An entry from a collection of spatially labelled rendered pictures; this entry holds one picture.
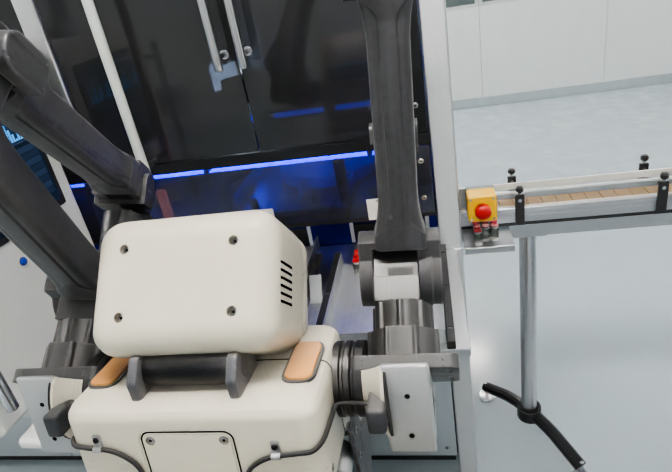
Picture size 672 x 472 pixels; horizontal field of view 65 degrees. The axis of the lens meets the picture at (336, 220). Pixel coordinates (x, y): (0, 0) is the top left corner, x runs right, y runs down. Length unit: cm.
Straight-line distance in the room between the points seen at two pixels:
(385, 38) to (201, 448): 46
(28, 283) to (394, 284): 101
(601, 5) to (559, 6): 39
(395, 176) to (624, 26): 571
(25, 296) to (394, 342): 103
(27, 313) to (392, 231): 102
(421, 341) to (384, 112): 25
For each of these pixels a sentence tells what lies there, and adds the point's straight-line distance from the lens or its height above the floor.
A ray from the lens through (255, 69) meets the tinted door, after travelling 134.
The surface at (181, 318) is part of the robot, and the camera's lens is 56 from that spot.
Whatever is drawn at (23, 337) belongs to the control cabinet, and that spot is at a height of 96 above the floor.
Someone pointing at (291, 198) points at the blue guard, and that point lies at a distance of 141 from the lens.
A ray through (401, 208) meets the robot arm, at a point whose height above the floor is 134.
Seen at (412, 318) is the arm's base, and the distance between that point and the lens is 61.
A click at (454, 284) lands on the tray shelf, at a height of 88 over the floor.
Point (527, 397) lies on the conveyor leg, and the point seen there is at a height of 20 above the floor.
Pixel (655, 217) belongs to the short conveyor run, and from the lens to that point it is 165.
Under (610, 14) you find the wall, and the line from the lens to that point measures 619.
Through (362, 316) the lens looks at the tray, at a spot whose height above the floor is 88.
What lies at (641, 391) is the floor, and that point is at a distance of 238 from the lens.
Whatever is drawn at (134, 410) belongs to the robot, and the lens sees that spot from 60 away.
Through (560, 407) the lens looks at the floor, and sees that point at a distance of 226.
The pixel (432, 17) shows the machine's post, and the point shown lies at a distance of 126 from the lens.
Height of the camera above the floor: 160
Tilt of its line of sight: 25 degrees down
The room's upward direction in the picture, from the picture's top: 10 degrees counter-clockwise
